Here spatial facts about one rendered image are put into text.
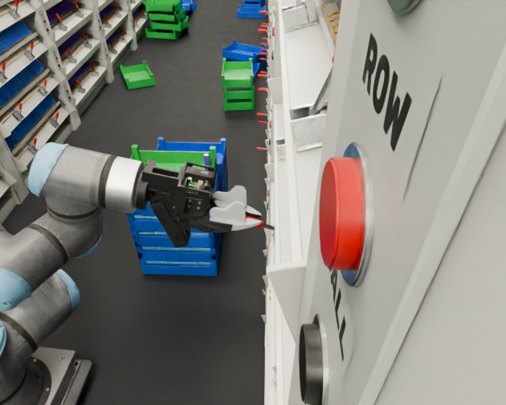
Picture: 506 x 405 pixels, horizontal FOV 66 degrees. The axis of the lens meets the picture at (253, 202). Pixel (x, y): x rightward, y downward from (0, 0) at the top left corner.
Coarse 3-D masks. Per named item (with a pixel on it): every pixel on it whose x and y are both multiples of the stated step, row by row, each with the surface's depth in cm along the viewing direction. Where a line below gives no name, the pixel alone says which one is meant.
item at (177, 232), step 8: (152, 208) 67; (160, 208) 67; (168, 208) 68; (160, 216) 68; (168, 216) 68; (168, 224) 69; (176, 224) 70; (184, 224) 73; (168, 232) 70; (176, 232) 70; (184, 232) 72; (176, 240) 72; (184, 240) 72
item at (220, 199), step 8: (216, 192) 69; (224, 192) 69; (232, 192) 69; (240, 192) 69; (216, 200) 70; (224, 200) 70; (232, 200) 70; (240, 200) 70; (248, 208) 71; (256, 216) 71
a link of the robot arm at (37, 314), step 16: (0, 224) 100; (64, 272) 109; (48, 288) 104; (64, 288) 107; (32, 304) 100; (48, 304) 103; (64, 304) 106; (16, 320) 97; (32, 320) 99; (48, 320) 102; (64, 320) 108; (32, 336) 99; (48, 336) 104
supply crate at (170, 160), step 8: (136, 152) 141; (144, 152) 143; (152, 152) 142; (160, 152) 142; (168, 152) 142; (176, 152) 142; (184, 152) 142; (192, 152) 142; (200, 152) 142; (208, 152) 142; (136, 160) 143; (144, 160) 145; (160, 160) 145; (168, 160) 145; (176, 160) 144; (184, 160) 144; (192, 160) 144; (200, 160) 144; (216, 160) 144; (168, 168) 143; (176, 168) 143; (200, 168) 143
